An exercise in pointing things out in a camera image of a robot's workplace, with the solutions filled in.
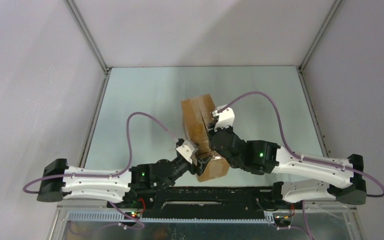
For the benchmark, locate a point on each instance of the aluminium corner post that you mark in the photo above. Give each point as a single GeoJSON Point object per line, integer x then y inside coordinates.
{"type": "Point", "coordinates": [87, 35]}
{"type": "Point", "coordinates": [320, 33]}

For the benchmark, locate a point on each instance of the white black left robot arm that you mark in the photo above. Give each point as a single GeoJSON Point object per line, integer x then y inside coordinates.
{"type": "Point", "coordinates": [61, 181]}

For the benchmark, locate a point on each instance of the brown cardboard express box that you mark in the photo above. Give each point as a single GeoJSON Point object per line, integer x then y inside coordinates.
{"type": "Point", "coordinates": [196, 117]}

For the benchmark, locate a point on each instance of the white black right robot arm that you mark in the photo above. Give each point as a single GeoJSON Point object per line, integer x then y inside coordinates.
{"type": "Point", "coordinates": [326, 178]}

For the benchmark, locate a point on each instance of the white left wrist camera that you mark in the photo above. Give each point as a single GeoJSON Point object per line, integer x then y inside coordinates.
{"type": "Point", "coordinates": [188, 151]}

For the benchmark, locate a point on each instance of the aluminium left corner post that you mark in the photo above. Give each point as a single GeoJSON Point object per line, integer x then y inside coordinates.
{"type": "Point", "coordinates": [87, 35]}

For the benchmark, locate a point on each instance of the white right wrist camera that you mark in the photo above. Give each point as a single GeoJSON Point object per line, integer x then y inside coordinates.
{"type": "Point", "coordinates": [223, 118]}

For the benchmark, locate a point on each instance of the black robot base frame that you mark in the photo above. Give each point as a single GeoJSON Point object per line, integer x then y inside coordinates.
{"type": "Point", "coordinates": [204, 204]}

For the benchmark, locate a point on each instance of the aluminium right corner post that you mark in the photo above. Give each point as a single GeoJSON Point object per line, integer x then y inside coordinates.
{"type": "Point", "coordinates": [320, 33]}

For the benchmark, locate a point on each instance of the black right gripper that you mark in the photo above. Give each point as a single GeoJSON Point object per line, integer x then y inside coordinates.
{"type": "Point", "coordinates": [228, 129]}

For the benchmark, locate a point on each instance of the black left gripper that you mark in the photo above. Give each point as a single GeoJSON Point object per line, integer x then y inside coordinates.
{"type": "Point", "coordinates": [199, 169]}

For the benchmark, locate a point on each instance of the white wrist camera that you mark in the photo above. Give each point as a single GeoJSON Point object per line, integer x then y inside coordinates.
{"type": "Point", "coordinates": [223, 118]}
{"type": "Point", "coordinates": [188, 151]}

